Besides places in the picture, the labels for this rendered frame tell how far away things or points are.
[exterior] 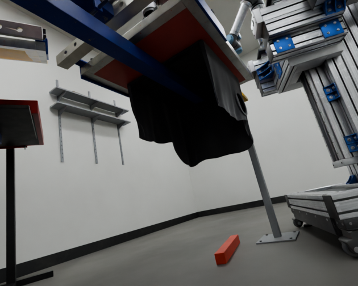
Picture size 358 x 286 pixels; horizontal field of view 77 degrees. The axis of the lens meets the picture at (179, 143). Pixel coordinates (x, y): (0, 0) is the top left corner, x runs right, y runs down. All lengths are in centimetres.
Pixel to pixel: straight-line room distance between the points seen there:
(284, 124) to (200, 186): 208
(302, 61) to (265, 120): 325
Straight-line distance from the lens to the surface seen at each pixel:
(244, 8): 224
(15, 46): 130
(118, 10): 95
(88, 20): 82
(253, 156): 157
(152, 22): 93
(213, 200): 488
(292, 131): 452
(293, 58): 146
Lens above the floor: 30
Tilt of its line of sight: 15 degrees up
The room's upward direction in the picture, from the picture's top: 12 degrees counter-clockwise
